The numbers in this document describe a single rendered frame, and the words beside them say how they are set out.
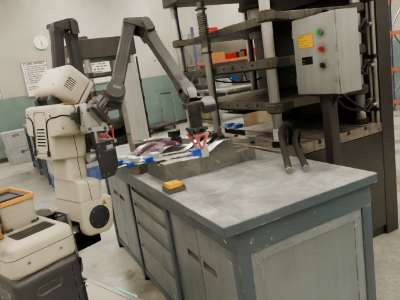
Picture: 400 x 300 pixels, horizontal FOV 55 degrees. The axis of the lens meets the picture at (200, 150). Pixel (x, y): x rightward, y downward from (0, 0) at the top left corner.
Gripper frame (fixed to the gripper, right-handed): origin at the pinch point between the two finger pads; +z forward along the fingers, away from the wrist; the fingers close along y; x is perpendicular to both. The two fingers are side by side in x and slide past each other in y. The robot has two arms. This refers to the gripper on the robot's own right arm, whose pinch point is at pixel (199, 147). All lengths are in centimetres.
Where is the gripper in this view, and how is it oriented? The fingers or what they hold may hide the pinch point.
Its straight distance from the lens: 172.0
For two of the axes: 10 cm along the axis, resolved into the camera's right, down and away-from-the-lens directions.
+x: -8.8, 2.2, -4.2
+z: 1.4, 9.7, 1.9
